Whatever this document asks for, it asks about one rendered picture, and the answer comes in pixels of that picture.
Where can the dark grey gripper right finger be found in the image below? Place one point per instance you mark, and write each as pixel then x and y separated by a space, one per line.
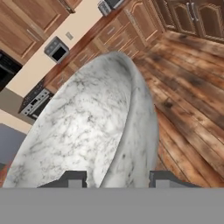
pixel 159 177

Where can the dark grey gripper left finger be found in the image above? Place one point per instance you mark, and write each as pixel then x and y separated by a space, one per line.
pixel 76 178

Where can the white marble bowl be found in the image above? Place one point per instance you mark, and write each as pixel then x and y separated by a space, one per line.
pixel 87 122

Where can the grey fridge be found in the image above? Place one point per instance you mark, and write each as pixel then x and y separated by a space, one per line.
pixel 10 143

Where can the steel stove with black hob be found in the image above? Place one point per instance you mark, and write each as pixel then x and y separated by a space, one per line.
pixel 35 100

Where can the black microwave oven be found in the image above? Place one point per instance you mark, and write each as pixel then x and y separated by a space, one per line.
pixel 7 70

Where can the grey toaster oven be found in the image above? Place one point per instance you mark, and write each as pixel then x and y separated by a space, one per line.
pixel 57 50

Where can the brown wooden base cupboards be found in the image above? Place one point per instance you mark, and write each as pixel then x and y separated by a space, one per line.
pixel 122 29

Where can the dark brown arched-door cupboards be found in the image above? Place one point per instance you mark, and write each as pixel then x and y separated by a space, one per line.
pixel 192 17

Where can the grey toaster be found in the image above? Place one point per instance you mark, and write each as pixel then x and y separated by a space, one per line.
pixel 104 7

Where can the grey and black small appliance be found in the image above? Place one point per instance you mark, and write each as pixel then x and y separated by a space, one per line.
pixel 115 3

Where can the grey wall socket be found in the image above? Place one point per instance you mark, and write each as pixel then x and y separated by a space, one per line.
pixel 69 35

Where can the brown wooden wall cupboards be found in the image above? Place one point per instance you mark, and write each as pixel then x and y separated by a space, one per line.
pixel 26 20

